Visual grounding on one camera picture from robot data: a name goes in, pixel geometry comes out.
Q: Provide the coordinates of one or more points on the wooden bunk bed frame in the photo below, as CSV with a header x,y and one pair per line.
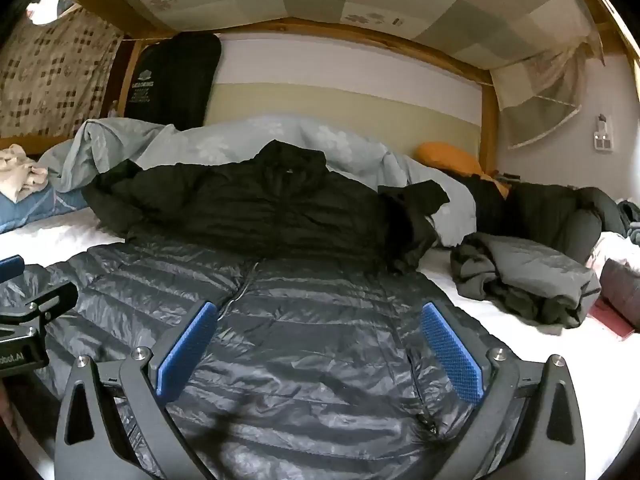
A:
x,y
490,130

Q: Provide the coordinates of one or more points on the light blue floral duvet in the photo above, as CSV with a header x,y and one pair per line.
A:
x,y
225,140

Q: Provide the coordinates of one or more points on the dark grey sweater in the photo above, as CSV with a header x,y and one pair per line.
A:
x,y
630,220

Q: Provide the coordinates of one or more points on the blue pillow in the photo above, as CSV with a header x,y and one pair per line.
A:
x,y
30,212

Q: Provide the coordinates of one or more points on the black puffer jacket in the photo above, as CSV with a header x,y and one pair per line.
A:
x,y
545,210

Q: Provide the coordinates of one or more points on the white wall socket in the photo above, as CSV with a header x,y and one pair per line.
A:
x,y
603,140

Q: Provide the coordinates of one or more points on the brown checked patterned curtain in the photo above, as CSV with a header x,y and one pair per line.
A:
x,y
50,75

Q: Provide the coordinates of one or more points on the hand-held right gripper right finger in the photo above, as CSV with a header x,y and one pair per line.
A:
x,y
450,355

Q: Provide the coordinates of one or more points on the grey jacket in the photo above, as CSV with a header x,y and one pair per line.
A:
x,y
530,270

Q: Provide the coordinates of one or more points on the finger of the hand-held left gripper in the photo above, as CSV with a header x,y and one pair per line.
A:
x,y
10,266
45,299

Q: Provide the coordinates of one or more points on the black hanging garment bag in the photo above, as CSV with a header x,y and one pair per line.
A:
x,y
175,80

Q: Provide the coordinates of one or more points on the long black down jacket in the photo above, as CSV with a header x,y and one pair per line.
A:
x,y
300,285

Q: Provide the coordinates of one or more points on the pink book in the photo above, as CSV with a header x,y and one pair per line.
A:
x,y
612,320

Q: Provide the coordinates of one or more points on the orange pillow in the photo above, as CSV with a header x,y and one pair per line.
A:
x,y
445,157

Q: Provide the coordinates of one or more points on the beige crumpled cloth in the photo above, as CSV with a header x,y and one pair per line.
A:
x,y
20,170

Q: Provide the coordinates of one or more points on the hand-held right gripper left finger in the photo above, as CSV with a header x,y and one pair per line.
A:
x,y
185,355

